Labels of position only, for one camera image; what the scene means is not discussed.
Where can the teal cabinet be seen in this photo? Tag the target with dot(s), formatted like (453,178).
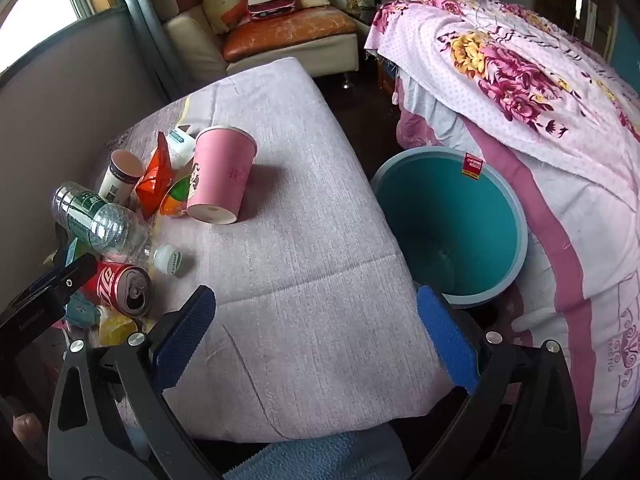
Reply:
(629,45)

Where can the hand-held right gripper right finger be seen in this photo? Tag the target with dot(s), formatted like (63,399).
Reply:
(450,340)

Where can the yellow packet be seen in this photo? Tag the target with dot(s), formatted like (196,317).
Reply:
(117,327)

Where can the cream printed pillow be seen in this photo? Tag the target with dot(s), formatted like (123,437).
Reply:
(222,2)

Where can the person's left hand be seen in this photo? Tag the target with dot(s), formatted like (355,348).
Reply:
(27,427)

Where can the orange seat cushion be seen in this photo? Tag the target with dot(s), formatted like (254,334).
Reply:
(285,30)

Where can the orange and green plastic toy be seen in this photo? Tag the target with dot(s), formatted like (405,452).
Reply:
(175,197)

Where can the pink paper cup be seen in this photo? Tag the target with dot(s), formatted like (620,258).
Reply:
(220,175)

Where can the lilac table cloth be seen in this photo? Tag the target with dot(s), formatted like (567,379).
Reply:
(300,260)

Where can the orange snack packet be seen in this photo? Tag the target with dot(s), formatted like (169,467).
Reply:
(155,175)

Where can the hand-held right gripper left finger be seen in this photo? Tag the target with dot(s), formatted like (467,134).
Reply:
(182,335)

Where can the small white brown-lidded cup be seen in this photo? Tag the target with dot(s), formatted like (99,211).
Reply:
(117,185)

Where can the grey-blue curtain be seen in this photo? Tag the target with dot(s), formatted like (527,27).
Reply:
(142,20)

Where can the light teal packet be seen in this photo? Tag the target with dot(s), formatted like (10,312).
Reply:
(80,310)

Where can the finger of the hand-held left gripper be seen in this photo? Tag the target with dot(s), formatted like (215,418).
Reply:
(55,280)

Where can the red soda can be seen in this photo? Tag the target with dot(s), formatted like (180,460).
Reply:
(107,285)

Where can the white medicine box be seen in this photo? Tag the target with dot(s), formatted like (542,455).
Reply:
(181,147)

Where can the clear plastic water bottle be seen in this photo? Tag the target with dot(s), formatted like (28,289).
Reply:
(100,222)

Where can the pink and white quilt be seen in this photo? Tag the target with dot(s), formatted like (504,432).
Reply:
(575,260)

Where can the teal plastic bin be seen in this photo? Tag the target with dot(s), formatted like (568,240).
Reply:
(440,220)

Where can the cream leather sofa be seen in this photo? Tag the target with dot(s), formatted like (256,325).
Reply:
(200,45)

